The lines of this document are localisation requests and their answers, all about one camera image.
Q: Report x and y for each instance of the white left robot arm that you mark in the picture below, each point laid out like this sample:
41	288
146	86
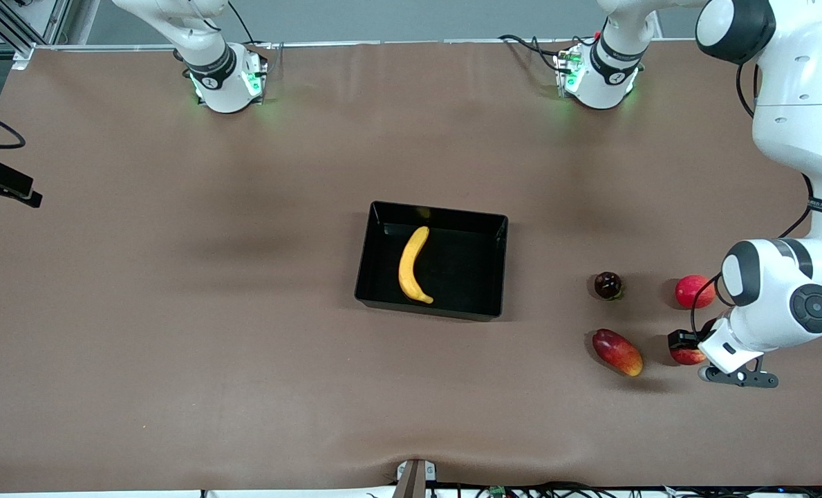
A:
798	104

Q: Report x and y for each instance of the dark purple plum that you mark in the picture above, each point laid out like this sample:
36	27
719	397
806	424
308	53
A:
608	284

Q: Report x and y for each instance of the metal table edge rail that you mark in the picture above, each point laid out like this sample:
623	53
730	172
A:
417	41

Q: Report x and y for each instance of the small striped red apple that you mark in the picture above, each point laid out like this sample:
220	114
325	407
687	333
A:
687	356

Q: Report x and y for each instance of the aluminium frame post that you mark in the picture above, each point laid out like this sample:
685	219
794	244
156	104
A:
23	52

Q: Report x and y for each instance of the round red peach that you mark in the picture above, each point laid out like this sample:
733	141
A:
693	292

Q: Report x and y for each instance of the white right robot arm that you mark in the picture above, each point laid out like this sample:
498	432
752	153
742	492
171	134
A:
227	93

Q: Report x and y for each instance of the black plastic box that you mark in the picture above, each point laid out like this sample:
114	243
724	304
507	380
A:
466	294

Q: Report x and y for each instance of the brown table cover sheet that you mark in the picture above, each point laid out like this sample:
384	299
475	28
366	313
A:
245	380

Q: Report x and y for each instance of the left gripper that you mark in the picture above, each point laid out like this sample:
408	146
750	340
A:
684	339

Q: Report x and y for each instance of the small green connector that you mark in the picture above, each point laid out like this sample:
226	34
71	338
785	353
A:
498	492

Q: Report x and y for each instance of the red yellow mango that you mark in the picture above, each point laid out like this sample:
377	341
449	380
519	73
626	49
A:
618	353

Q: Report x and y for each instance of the yellow banana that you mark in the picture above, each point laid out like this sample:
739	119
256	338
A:
410	266

